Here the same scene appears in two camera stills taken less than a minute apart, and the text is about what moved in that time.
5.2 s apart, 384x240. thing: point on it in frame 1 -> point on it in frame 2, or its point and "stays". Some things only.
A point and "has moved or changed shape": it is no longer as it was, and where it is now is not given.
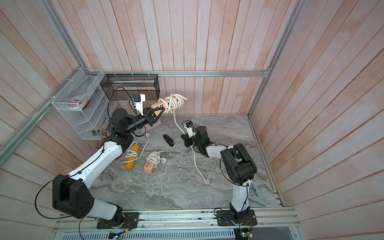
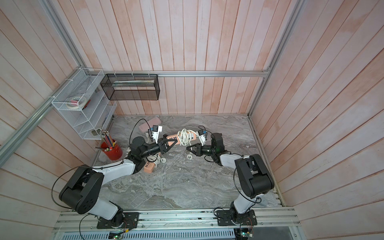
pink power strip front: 149,167 stays
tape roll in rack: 76,102 stays
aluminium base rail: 127,220 stays
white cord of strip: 171,102 has moved or changed shape
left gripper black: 150,116 -> 163,146
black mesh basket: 123,86 stays
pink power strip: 170,104 -> 190,136
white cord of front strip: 154,157 stays
